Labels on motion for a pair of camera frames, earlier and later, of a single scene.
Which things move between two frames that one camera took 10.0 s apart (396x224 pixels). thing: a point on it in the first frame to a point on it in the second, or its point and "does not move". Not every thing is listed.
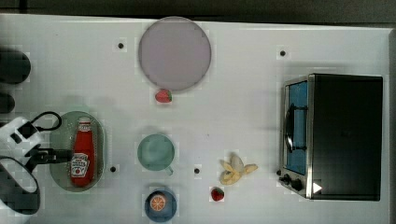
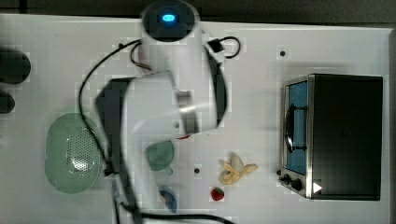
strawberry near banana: (217, 193) does not move
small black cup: (7, 103) does not move
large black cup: (15, 66) does not move
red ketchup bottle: (83, 154) to (183, 137)
